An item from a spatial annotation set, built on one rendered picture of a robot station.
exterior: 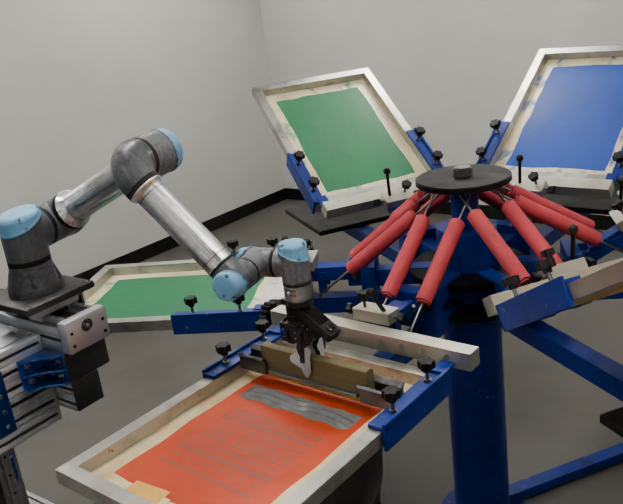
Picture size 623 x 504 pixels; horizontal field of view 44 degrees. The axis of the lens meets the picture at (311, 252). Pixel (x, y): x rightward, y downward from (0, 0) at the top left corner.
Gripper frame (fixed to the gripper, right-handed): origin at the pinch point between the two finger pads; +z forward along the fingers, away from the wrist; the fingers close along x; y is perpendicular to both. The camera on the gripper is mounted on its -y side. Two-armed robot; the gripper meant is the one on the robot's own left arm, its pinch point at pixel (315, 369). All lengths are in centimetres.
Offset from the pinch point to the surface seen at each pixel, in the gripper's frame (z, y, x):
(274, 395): 5.9, 8.7, 7.7
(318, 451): 6.3, -17.5, 22.0
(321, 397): 6.3, -2.9, 2.3
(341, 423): 5.8, -15.6, 10.5
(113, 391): 102, 218, -75
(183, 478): 6.3, 3.3, 45.2
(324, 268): -2, 41, -57
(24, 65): -66, 380, -165
